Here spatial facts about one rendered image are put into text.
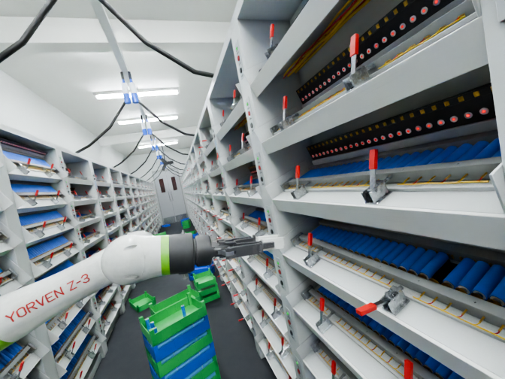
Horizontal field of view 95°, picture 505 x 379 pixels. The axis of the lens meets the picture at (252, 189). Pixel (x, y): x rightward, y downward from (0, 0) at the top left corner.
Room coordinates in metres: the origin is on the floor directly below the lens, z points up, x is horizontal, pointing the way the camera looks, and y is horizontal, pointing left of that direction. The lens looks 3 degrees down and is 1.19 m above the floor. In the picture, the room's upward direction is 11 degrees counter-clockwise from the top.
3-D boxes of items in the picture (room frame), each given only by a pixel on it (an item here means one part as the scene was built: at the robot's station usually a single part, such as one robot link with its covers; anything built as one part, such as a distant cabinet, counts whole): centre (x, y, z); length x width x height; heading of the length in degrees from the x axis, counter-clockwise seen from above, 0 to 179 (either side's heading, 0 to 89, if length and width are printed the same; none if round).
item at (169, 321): (1.25, 0.56, 0.52); 0.30 x 0.20 x 0.08; 130
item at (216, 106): (1.54, 0.08, 0.87); 0.20 x 0.09 x 1.75; 108
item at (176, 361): (1.25, 0.56, 0.36); 0.30 x 0.20 x 0.08; 130
